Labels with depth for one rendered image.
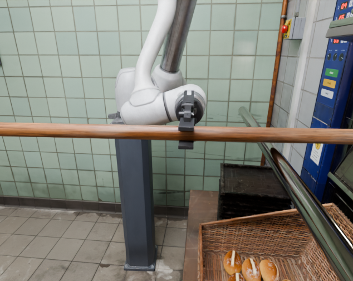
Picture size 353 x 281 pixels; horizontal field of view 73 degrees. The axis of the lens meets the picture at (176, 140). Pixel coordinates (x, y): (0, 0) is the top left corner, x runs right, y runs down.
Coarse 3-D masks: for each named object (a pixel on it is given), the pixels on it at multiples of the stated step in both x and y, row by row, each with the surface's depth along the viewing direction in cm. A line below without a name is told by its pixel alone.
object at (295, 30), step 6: (294, 18) 117; (300, 18) 117; (294, 24) 118; (300, 24) 117; (288, 30) 121; (294, 30) 119; (300, 30) 118; (288, 36) 120; (294, 36) 120; (300, 36) 119
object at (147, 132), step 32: (0, 128) 49; (32, 128) 49; (64, 128) 48; (96, 128) 48; (128, 128) 48; (160, 128) 47; (224, 128) 47; (256, 128) 46; (288, 128) 46; (320, 128) 46
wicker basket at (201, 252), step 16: (336, 208) 81; (208, 224) 90; (224, 224) 90; (256, 224) 89; (272, 224) 88; (288, 224) 88; (304, 224) 87; (352, 224) 73; (208, 240) 94; (224, 240) 93; (256, 240) 91; (272, 240) 90; (288, 240) 90; (304, 240) 90; (352, 240) 71; (208, 256) 95; (224, 256) 94; (240, 256) 94; (256, 256) 94; (272, 256) 94; (288, 256) 93; (320, 256) 82; (208, 272) 88; (224, 272) 88; (240, 272) 88; (288, 272) 88; (304, 272) 87; (320, 272) 80
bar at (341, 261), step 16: (240, 112) 79; (272, 144) 48; (272, 160) 43; (288, 176) 36; (288, 192) 34; (304, 192) 32; (304, 208) 30; (320, 208) 29; (320, 224) 26; (336, 224) 26; (320, 240) 25; (336, 240) 24; (336, 256) 23; (352, 256) 22; (336, 272) 22; (352, 272) 21
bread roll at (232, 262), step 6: (228, 252) 91; (234, 252) 90; (228, 258) 87; (234, 258) 86; (240, 258) 89; (228, 264) 86; (234, 264) 85; (240, 264) 86; (228, 270) 85; (234, 270) 84; (240, 270) 86
